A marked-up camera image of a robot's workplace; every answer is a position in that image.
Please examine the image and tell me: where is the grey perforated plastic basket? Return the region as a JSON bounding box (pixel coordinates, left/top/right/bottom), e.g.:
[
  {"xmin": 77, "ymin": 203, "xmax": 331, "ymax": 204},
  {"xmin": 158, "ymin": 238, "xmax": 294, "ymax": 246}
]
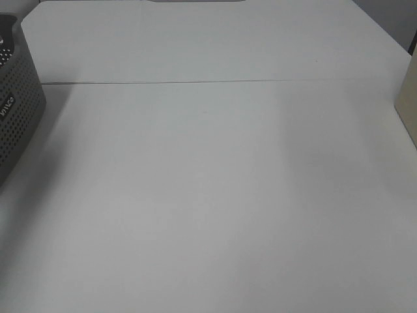
[{"xmin": 1, "ymin": 12, "xmax": 46, "ymax": 185}]

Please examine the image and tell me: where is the beige box at right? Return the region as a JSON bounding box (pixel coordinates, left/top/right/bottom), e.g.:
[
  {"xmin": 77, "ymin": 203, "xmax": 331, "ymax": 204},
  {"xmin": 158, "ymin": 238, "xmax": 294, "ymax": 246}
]
[{"xmin": 394, "ymin": 50, "xmax": 417, "ymax": 146}]

